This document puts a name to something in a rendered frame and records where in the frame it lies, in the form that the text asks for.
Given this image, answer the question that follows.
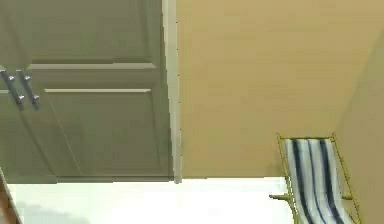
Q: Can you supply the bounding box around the silver bar door handle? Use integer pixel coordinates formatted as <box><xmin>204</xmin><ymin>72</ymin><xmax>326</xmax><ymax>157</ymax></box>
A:
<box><xmin>16</xmin><ymin>69</ymin><xmax>41</xmax><ymax>111</ymax></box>
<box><xmin>0</xmin><ymin>69</ymin><xmax>26</xmax><ymax>111</ymax></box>

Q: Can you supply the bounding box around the grey panelled room door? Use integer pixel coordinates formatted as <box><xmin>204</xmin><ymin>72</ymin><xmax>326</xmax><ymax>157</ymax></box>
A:
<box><xmin>0</xmin><ymin>0</ymin><xmax>183</xmax><ymax>184</ymax></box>

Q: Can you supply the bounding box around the striped deck chair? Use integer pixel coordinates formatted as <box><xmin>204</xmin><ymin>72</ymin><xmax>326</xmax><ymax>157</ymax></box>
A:
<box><xmin>269</xmin><ymin>132</ymin><xmax>364</xmax><ymax>224</ymax></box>

